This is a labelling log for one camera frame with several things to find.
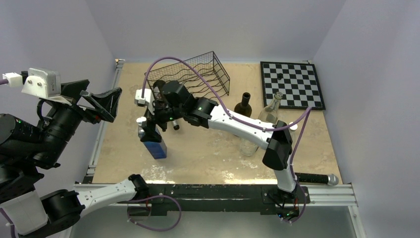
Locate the clear bottle white cap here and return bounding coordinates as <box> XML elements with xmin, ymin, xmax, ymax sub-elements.
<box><xmin>285</xmin><ymin>121</ymin><xmax>298</xmax><ymax>143</ymax></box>
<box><xmin>239</xmin><ymin>138</ymin><xmax>259</xmax><ymax>156</ymax></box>

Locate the green wine bottle gold label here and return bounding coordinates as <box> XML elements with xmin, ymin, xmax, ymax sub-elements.
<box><xmin>153</xmin><ymin>80</ymin><xmax>180</xmax><ymax>130</ymax></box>

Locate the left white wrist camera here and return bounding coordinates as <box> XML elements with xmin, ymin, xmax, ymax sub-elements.
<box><xmin>21</xmin><ymin>68</ymin><xmax>71</xmax><ymax>105</ymax></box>

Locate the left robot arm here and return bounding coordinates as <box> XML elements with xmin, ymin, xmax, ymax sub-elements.
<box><xmin>0</xmin><ymin>80</ymin><xmax>149</xmax><ymax>238</ymax></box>

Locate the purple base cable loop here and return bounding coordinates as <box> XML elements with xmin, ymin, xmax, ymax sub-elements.
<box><xmin>127</xmin><ymin>195</ymin><xmax>182</xmax><ymax>232</ymax></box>

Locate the black white chessboard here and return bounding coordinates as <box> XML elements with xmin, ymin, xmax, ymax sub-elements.
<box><xmin>260</xmin><ymin>61</ymin><xmax>326</xmax><ymax>111</ymax></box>

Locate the clear uncapped glass bottle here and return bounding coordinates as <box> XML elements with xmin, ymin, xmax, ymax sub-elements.
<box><xmin>258</xmin><ymin>92</ymin><xmax>283</xmax><ymax>124</ymax></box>

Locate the clear bottle white cap right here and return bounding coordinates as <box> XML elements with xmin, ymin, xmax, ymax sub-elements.
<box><xmin>285</xmin><ymin>121</ymin><xmax>298</xmax><ymax>143</ymax></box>

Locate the black wire wine rack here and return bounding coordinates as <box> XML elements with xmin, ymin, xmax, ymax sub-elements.
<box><xmin>147</xmin><ymin>51</ymin><xmax>230</xmax><ymax>100</ymax></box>

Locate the clear bottle white cap left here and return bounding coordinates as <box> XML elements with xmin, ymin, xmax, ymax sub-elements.
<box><xmin>239</xmin><ymin>138</ymin><xmax>259</xmax><ymax>156</ymax></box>

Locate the black silver microphone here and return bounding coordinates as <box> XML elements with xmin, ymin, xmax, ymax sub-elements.
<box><xmin>296</xmin><ymin>173</ymin><xmax>339</xmax><ymax>186</ymax></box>

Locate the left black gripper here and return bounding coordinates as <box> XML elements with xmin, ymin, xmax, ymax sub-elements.
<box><xmin>32</xmin><ymin>78</ymin><xmax>121</xmax><ymax>165</ymax></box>

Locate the dark brown wine bottle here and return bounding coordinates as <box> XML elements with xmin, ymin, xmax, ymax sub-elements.
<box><xmin>234</xmin><ymin>92</ymin><xmax>252</xmax><ymax>117</ymax></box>

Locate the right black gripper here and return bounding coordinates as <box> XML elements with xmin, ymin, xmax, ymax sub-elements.
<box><xmin>141</xmin><ymin>98</ymin><xmax>185</xmax><ymax>144</ymax></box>

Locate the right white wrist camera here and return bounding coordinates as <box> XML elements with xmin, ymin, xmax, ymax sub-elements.
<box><xmin>134</xmin><ymin>88</ymin><xmax>155</xmax><ymax>115</ymax></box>

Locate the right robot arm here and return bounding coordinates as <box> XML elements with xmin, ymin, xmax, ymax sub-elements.
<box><xmin>135</xmin><ymin>81</ymin><xmax>298</xmax><ymax>202</ymax></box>

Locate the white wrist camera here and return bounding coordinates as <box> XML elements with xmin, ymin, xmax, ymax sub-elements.
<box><xmin>134</xmin><ymin>88</ymin><xmax>155</xmax><ymax>115</ymax></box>
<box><xmin>21</xmin><ymin>68</ymin><xmax>71</xmax><ymax>105</ymax></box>

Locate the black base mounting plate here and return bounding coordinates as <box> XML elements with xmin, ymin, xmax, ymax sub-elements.
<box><xmin>127</xmin><ymin>184</ymin><xmax>311</xmax><ymax>219</ymax></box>

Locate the blue square glass bottle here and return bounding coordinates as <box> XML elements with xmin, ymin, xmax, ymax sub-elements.
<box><xmin>136</xmin><ymin>117</ymin><xmax>167</xmax><ymax>159</ymax></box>

